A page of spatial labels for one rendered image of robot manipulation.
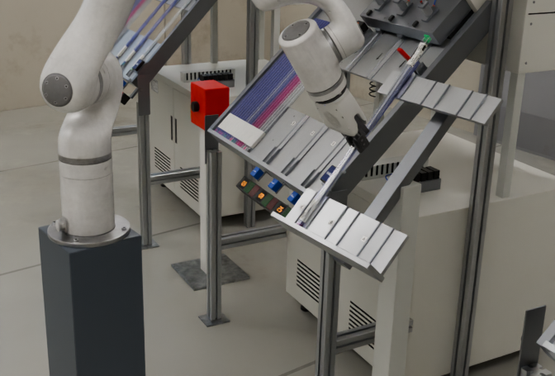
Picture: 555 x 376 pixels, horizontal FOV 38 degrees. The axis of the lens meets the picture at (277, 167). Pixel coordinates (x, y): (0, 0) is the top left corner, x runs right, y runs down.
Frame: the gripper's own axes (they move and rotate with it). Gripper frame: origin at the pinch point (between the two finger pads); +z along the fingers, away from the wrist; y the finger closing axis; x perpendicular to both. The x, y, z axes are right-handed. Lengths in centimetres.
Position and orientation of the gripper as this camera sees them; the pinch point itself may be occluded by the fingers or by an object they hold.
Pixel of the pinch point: (357, 140)
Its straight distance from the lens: 177.9
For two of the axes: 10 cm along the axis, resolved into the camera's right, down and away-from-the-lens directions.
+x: 6.7, -6.9, 2.8
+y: 5.9, 2.8, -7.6
